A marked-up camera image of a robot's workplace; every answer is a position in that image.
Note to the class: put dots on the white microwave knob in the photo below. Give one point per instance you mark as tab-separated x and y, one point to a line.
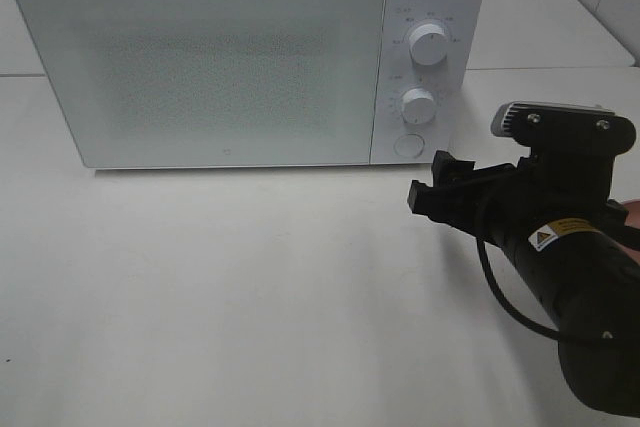
418	106
428	43

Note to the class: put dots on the round white door button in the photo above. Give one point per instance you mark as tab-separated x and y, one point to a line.
410	146

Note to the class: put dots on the white microwave door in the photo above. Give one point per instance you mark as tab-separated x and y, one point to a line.
206	83

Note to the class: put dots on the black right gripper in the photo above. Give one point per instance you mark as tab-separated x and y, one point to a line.
545	186

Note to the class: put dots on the pink round plate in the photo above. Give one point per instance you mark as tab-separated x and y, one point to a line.
632	221

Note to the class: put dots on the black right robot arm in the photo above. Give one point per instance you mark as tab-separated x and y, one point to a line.
584	277

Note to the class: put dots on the upper white microwave knob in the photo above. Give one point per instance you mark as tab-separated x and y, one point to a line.
428	43

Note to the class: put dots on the lower white microwave knob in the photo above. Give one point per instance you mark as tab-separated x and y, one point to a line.
418	106

